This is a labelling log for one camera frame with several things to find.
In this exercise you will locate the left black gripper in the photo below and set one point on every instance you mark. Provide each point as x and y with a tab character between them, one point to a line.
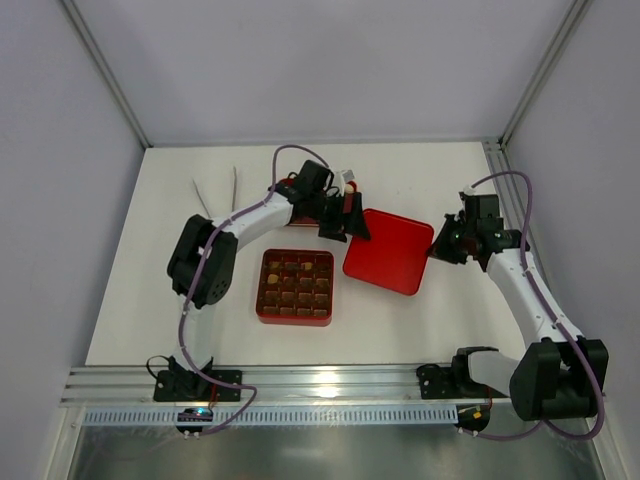
338	220

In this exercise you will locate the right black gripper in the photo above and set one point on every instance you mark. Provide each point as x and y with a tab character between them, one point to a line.
451	240

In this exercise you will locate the red box lid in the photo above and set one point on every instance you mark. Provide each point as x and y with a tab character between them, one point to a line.
395	257

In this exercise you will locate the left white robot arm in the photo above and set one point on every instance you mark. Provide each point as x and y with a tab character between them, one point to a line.
202	264

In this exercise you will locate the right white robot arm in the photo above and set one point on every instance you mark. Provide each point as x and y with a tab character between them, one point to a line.
561	374

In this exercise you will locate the red chocolate tray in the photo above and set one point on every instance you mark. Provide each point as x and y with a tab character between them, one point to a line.
329	210

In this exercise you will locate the red square chocolate box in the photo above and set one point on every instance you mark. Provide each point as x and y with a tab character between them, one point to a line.
304	294

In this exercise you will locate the aluminium front rail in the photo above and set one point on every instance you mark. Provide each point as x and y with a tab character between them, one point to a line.
130	385

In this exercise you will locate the slotted cable duct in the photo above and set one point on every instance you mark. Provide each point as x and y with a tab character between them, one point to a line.
274	415

